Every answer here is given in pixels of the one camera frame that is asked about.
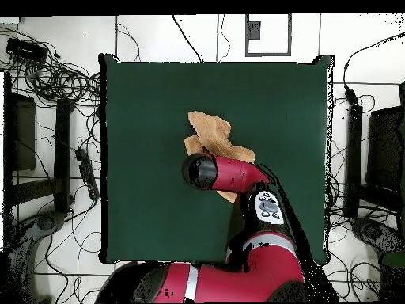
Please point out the black metal stand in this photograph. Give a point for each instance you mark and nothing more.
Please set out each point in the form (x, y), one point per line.
(62, 142)
(384, 142)

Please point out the dark green round object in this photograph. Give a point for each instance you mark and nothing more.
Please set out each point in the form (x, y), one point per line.
(395, 259)

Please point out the dark green table cloth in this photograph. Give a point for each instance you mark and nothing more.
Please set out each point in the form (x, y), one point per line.
(142, 126)

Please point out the black power strip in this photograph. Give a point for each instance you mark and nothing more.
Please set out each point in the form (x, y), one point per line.
(87, 172)

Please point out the tan terry towel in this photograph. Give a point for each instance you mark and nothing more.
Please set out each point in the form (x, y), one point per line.
(212, 129)

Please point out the black adapter box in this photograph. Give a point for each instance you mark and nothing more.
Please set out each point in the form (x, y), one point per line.
(25, 49)

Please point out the grey square floor frame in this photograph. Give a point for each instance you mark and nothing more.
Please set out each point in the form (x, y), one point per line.
(253, 31)

